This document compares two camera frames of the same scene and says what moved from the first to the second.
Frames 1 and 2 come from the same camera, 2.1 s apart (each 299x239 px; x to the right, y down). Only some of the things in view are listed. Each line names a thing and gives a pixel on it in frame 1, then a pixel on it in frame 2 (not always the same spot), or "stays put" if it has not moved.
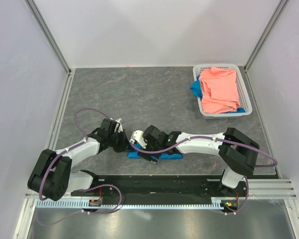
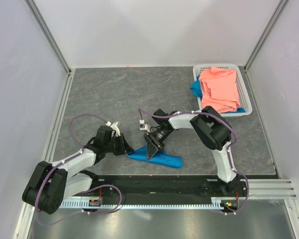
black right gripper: x=146 y=156 -> x=153 y=144
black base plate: x=163 y=187 stays put
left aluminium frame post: x=54 y=45 stays put
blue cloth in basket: x=196 y=88 stays put
